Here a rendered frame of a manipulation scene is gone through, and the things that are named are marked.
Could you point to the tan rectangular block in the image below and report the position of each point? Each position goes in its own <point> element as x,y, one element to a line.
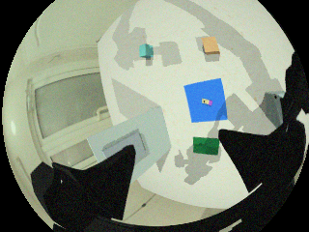
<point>210,45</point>

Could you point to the blue square patch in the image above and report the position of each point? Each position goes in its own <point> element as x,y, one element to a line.
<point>206,90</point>

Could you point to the teal cube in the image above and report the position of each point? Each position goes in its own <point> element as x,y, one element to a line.
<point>146,51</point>

